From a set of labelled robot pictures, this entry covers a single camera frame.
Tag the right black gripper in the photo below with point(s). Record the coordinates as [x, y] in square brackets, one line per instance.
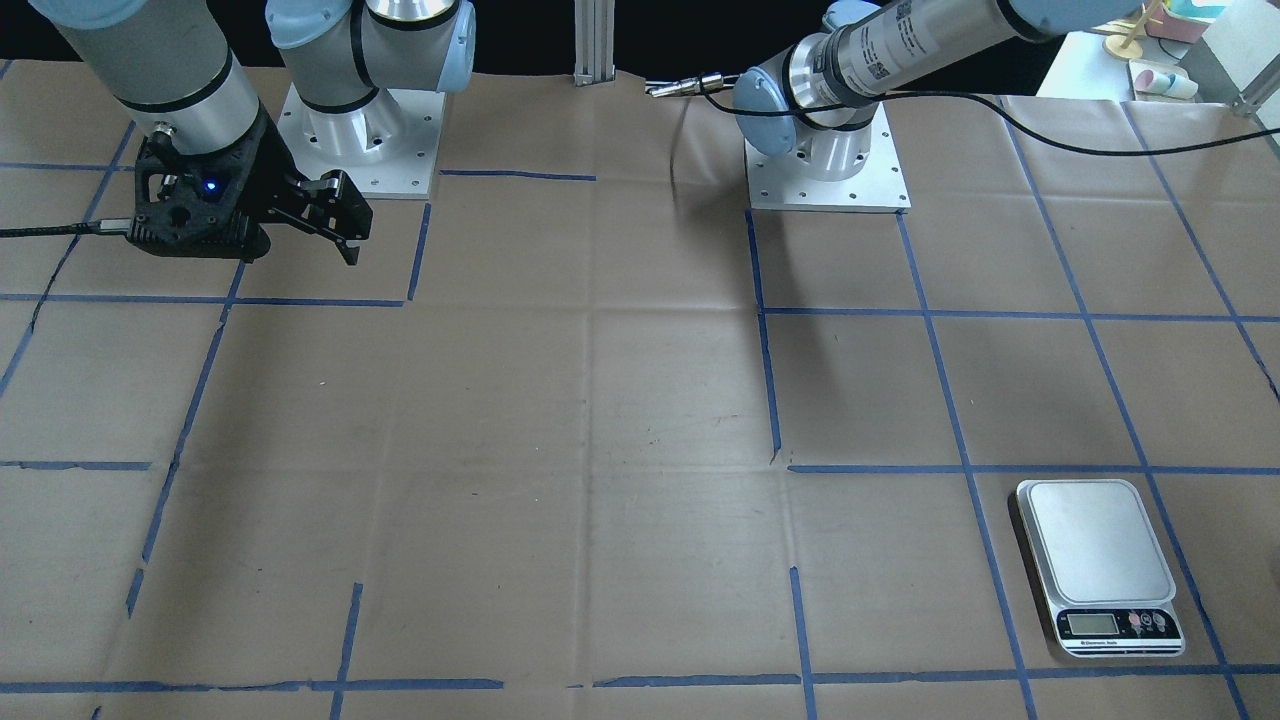
[268, 168]

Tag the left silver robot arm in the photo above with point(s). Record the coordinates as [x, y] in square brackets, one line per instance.
[834, 80]

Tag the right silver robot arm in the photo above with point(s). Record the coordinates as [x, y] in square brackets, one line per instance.
[169, 62]

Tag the brown paper table cover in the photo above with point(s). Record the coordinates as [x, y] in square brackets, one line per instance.
[584, 435]

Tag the silver digital kitchen scale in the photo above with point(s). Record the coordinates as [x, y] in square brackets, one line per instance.
[1106, 586]

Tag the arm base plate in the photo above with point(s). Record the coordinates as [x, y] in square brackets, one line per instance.
[857, 171]
[388, 148]

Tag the aluminium frame post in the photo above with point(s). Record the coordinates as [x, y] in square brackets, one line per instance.
[593, 21]

